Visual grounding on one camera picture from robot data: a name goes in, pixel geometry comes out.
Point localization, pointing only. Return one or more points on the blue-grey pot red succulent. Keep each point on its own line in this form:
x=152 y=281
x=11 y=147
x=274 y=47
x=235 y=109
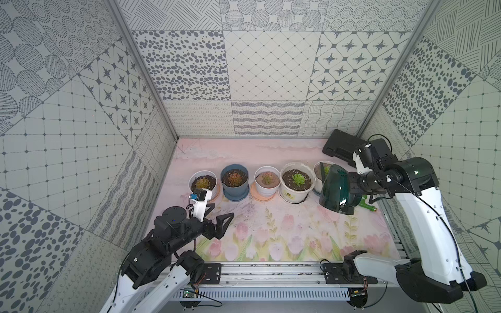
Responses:
x=235 y=180

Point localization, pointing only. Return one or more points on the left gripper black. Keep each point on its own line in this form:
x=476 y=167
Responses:
x=207 y=227

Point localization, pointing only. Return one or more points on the green hose nozzle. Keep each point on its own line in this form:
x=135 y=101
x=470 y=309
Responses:
x=366 y=205

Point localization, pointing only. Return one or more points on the dark green watering can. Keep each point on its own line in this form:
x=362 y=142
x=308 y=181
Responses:
x=335 y=195

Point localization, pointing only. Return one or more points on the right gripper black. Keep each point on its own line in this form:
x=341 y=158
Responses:
x=354 y=188

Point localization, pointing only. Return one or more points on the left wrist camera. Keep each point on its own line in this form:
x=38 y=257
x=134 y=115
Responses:
x=199 y=199

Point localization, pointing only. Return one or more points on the white pot pink succulent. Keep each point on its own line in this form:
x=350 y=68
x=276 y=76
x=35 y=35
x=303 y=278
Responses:
x=266 y=183

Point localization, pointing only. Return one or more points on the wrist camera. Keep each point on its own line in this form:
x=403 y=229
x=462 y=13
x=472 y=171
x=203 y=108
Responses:
x=199 y=199
x=363 y=158

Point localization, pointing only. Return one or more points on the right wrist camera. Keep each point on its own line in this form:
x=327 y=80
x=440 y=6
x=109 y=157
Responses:
x=363 y=158

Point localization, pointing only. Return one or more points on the small circuit board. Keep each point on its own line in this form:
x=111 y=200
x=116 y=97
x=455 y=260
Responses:
x=357 y=297
x=190 y=299

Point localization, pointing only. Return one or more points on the large white pot green succulent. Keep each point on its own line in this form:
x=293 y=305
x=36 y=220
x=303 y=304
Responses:
x=297 y=181

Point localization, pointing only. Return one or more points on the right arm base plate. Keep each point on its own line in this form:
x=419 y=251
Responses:
x=338 y=273

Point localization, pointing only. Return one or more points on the black plastic tool case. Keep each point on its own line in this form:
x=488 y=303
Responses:
x=342 y=145

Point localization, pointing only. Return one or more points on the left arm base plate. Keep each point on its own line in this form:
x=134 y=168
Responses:
x=208 y=273

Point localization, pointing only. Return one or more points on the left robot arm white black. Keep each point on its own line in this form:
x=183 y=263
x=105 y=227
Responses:
x=153 y=271

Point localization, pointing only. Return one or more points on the white pot bright green succulent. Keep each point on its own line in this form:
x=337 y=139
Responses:
x=319 y=183

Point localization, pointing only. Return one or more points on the aluminium mounting rail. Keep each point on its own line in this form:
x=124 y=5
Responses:
x=265 y=273

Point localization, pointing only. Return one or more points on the left small circuit board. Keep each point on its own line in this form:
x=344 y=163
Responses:
x=190 y=299

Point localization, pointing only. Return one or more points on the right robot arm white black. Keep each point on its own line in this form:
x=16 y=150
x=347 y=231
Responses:
x=441 y=274

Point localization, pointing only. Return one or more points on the white pot yellow-brown succulent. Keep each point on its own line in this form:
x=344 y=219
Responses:
x=205 y=179

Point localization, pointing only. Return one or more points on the right small circuit board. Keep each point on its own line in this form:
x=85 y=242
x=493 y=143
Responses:
x=357 y=297

